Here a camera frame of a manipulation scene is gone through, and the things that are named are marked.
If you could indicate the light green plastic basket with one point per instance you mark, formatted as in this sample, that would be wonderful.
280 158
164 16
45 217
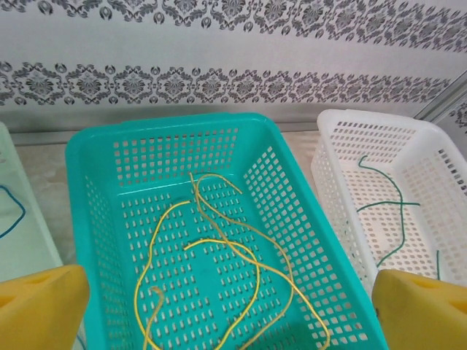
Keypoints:
29 248

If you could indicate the white perforated plastic basket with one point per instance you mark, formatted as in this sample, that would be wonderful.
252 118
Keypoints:
365 118

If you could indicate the aluminium frame post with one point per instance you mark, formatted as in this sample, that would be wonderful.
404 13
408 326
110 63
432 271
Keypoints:
443 98

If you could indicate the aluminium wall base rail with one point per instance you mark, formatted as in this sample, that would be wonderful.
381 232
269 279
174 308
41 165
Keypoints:
47 136

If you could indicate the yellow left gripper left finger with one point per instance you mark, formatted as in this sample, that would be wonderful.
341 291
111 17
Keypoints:
36 317

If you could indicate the teal perforated plastic basket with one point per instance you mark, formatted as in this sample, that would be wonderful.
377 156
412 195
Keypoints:
175 122

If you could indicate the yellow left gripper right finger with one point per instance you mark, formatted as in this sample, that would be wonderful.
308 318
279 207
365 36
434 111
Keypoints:
427 321

